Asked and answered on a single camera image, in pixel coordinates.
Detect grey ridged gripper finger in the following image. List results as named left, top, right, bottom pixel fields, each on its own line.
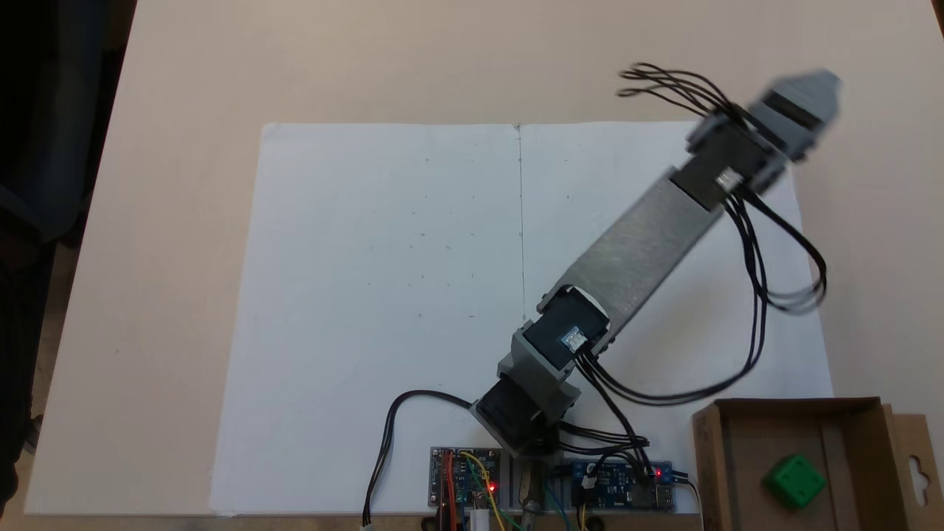
left=783, top=71, right=841, bottom=123

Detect green dice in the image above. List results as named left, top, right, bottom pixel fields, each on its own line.
left=762, top=454, right=828, bottom=511

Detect brown cardboard box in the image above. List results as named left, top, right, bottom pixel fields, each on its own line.
left=691, top=397, right=937, bottom=531

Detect blue circuit board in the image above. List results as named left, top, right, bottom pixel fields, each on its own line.
left=568, top=461, right=676, bottom=512

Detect green circuit board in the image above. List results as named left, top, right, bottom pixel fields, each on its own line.
left=430, top=446, right=504, bottom=510

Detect black servo wire loop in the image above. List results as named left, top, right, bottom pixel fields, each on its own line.
left=617, top=63, right=742, bottom=122
left=575, top=184, right=828, bottom=408
left=557, top=354, right=656, bottom=476

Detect thin power cable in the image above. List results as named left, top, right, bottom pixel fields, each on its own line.
left=670, top=471, right=706, bottom=531

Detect yellow jumper wire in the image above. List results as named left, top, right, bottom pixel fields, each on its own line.
left=459, top=451, right=511, bottom=531

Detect red jumper wire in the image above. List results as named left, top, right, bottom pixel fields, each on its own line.
left=441, top=451, right=457, bottom=531

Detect black table cable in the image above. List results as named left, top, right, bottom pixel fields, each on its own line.
left=361, top=390, right=480, bottom=529

